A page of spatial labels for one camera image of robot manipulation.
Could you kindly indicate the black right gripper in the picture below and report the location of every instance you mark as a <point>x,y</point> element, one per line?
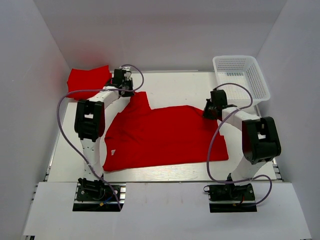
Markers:
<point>206,113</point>

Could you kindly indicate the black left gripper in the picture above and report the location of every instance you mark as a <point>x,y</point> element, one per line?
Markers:
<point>130,81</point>

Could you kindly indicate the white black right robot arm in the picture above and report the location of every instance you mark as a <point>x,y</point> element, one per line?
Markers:
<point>259,137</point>

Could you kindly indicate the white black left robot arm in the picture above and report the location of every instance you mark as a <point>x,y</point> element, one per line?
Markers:
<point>90,117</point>

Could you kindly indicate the folded red t-shirt stack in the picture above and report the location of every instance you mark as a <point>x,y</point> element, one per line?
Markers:
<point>96,78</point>

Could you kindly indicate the white perforated plastic basket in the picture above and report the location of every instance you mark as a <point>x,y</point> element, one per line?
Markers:
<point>241,79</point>

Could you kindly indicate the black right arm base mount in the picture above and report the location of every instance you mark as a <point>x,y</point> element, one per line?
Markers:
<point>230,198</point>

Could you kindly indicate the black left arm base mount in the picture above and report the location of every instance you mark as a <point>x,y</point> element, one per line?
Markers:
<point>96,196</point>

